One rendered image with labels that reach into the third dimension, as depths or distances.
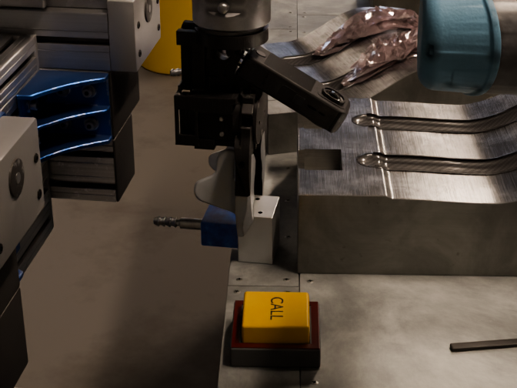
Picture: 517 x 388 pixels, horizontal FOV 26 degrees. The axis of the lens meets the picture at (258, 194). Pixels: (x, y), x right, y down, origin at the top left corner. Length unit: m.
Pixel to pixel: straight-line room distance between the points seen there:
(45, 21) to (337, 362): 0.60
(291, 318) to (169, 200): 2.09
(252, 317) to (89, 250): 1.87
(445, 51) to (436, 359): 0.38
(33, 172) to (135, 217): 1.98
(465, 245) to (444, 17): 0.45
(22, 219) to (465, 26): 0.46
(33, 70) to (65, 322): 1.25
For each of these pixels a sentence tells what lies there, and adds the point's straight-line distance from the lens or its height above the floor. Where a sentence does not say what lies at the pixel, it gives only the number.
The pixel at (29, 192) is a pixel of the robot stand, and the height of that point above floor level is 0.94.
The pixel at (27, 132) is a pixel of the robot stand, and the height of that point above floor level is 0.99.
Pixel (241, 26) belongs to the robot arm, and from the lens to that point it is 1.05.
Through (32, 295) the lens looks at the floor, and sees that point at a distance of 2.69.
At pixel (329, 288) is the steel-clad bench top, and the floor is 0.80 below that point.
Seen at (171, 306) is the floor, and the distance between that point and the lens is 2.60.
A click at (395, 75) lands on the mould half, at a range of 1.44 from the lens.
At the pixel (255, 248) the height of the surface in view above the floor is 0.82.
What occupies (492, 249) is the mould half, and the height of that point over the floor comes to 0.83.
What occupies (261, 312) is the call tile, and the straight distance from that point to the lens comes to 1.01.
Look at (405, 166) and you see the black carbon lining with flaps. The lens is 1.19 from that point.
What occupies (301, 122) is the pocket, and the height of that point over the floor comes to 0.88.
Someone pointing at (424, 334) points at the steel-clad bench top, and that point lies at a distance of 1.06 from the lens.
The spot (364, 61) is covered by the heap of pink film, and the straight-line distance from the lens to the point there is 1.47.
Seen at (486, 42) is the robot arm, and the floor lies 1.15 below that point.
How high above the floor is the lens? 1.38
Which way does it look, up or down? 26 degrees down
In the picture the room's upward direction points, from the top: straight up
